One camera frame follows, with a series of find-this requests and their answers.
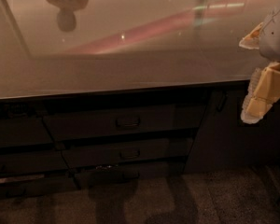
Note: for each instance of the dark top drawer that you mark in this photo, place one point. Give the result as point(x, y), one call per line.
point(145, 119)

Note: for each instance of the dark left cabinet drawers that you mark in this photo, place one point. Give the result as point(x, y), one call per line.
point(31, 163)

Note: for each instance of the dark bottom drawer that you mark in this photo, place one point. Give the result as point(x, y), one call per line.
point(128, 172)

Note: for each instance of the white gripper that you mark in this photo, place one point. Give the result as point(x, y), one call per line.
point(276, 36)

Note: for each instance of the dark right cabinet door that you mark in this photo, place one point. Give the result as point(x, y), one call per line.
point(223, 141)

